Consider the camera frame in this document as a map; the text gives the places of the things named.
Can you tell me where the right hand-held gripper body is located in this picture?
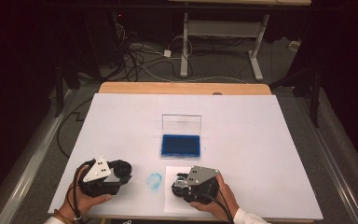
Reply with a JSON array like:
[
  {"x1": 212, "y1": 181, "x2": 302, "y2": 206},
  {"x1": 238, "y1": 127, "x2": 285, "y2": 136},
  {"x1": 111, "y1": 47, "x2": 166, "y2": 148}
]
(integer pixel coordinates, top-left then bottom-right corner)
[{"x1": 181, "y1": 165, "x2": 222, "y2": 205}]

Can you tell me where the metal floor rail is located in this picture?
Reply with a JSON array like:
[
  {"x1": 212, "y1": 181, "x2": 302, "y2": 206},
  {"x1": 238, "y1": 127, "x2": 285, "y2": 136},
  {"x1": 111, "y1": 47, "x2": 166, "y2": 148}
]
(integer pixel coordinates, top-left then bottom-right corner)
[
  {"x1": 0, "y1": 88, "x2": 77, "y2": 224},
  {"x1": 293, "y1": 94, "x2": 358, "y2": 224}
]

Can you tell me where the white floor cable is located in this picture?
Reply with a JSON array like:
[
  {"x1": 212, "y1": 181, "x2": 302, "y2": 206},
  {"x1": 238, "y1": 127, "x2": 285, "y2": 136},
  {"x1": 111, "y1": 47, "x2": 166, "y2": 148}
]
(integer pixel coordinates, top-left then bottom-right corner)
[{"x1": 129, "y1": 35, "x2": 250, "y2": 85}]

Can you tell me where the person's right hand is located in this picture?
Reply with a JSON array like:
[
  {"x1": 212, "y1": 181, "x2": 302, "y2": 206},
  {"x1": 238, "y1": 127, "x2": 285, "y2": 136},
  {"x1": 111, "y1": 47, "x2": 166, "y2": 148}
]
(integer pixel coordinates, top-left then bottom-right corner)
[{"x1": 189, "y1": 173, "x2": 241, "y2": 222}]

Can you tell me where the black stand leg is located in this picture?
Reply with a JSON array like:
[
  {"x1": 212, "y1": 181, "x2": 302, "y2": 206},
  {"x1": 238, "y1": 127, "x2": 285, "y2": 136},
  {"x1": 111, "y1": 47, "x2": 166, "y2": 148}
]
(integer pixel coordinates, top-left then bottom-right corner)
[
  {"x1": 53, "y1": 60, "x2": 65, "y2": 119},
  {"x1": 268, "y1": 66, "x2": 322, "y2": 129}
]

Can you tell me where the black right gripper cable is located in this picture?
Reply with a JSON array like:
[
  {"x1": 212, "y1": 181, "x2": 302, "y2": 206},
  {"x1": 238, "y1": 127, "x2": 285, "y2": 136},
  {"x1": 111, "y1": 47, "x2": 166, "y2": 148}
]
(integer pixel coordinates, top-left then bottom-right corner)
[{"x1": 199, "y1": 191, "x2": 235, "y2": 224}]

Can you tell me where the thin black floor cable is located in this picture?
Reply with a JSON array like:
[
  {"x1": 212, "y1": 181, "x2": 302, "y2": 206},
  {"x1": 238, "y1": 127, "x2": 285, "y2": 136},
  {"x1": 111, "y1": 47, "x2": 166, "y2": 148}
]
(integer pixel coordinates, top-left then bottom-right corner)
[{"x1": 56, "y1": 97, "x2": 95, "y2": 159}]

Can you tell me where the brown wrist bracelet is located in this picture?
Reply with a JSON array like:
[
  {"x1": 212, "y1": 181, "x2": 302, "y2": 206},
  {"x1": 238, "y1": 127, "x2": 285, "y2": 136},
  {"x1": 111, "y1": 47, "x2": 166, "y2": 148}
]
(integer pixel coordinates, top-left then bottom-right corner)
[{"x1": 53, "y1": 208, "x2": 76, "y2": 224}]

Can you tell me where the person's left hand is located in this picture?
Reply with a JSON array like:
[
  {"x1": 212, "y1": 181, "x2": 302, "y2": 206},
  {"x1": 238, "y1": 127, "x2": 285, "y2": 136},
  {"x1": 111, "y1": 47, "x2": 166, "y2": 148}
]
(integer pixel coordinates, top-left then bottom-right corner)
[{"x1": 57, "y1": 166, "x2": 114, "y2": 222}]

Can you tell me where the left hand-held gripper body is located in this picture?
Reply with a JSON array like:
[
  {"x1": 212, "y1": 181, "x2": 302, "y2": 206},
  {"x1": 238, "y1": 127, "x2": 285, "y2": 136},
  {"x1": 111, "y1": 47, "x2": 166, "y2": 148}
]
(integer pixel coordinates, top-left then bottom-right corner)
[{"x1": 77, "y1": 155, "x2": 123, "y2": 198}]

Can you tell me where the blue ink pad clear case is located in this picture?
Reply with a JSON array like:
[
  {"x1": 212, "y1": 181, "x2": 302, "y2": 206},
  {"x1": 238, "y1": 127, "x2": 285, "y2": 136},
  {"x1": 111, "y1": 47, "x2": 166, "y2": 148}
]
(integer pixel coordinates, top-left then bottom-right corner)
[{"x1": 160, "y1": 113, "x2": 203, "y2": 160}]

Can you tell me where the white paper sheet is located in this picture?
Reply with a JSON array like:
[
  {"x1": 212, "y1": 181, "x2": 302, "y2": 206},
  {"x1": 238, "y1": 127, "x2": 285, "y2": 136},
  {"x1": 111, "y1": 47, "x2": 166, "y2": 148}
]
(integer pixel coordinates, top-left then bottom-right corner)
[{"x1": 163, "y1": 165, "x2": 200, "y2": 215}]

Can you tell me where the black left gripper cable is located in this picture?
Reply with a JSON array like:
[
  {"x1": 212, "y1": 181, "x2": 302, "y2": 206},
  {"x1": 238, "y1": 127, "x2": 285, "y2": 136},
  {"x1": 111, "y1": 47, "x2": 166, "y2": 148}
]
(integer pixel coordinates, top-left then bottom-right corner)
[{"x1": 66, "y1": 159, "x2": 97, "y2": 224}]

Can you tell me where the black stamp with crystal handle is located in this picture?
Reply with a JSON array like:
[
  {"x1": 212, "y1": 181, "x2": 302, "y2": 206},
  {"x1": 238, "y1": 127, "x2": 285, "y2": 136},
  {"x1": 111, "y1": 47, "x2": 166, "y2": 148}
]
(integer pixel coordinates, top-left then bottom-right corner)
[{"x1": 172, "y1": 178, "x2": 188, "y2": 189}]

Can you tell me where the white metal desk frame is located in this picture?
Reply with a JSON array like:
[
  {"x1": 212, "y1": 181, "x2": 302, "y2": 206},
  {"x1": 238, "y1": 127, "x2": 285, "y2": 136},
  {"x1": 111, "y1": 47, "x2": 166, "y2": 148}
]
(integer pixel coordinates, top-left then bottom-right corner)
[{"x1": 169, "y1": 0, "x2": 311, "y2": 82}]

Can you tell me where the black power strip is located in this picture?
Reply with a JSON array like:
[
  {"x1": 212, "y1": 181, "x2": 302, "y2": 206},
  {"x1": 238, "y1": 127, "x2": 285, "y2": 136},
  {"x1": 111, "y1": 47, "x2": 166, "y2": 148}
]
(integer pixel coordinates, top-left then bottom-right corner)
[{"x1": 113, "y1": 10, "x2": 128, "y2": 35}]

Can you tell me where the small clear blue object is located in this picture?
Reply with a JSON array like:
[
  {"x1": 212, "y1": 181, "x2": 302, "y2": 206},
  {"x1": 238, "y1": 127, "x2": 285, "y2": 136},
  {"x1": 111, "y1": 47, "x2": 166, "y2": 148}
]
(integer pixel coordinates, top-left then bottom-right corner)
[{"x1": 145, "y1": 172, "x2": 163, "y2": 190}]

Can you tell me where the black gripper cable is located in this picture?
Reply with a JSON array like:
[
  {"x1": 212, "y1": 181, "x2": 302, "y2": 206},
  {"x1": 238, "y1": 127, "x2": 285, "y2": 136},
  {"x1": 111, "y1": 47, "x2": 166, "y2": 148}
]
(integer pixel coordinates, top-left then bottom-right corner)
[
  {"x1": 199, "y1": 191, "x2": 235, "y2": 224},
  {"x1": 66, "y1": 159, "x2": 97, "y2": 224}
]

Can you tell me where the tangle of black floor cables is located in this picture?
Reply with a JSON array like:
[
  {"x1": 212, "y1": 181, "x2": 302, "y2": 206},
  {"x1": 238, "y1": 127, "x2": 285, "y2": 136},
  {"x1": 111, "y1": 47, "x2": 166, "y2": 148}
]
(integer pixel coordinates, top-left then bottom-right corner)
[{"x1": 105, "y1": 21, "x2": 185, "y2": 82}]

